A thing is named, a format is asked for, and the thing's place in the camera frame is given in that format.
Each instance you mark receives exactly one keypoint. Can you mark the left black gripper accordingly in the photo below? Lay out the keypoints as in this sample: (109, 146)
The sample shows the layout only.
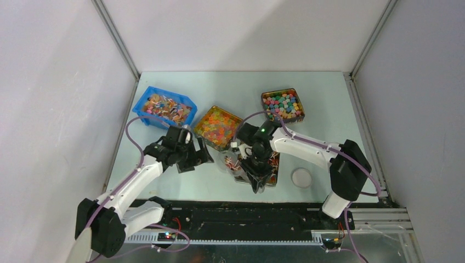
(203, 155)

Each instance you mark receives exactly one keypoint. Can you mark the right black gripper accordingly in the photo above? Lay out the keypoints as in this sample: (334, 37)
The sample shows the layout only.
(258, 177)

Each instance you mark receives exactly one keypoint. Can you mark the gold tin with lollipops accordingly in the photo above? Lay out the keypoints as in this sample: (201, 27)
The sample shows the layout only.
(271, 180)

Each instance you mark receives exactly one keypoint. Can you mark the clear plastic jar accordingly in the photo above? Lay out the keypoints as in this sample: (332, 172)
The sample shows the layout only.
(229, 162)

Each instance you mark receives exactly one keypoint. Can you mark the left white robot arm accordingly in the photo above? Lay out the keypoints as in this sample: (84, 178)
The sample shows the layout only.
(110, 218)

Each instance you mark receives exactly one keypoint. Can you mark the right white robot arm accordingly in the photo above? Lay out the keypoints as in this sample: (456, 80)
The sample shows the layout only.
(346, 164)

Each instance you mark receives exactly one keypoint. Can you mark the gold tin pastel candies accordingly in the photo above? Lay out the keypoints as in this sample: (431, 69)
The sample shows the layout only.
(286, 103)

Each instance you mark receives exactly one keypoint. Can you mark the gold tin orange gummies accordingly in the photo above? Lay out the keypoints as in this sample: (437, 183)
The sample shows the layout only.
(217, 127)

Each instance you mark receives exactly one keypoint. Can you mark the white jar lid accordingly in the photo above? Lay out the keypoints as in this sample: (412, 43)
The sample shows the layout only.
(301, 178)

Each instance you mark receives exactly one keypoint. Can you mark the blue plastic candy bin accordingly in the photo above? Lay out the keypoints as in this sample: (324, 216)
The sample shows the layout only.
(161, 108)

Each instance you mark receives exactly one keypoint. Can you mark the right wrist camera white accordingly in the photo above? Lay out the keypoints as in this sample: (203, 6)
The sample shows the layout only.
(243, 150)

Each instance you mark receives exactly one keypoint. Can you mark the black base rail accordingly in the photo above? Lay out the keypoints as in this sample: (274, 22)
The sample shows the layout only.
(250, 222)

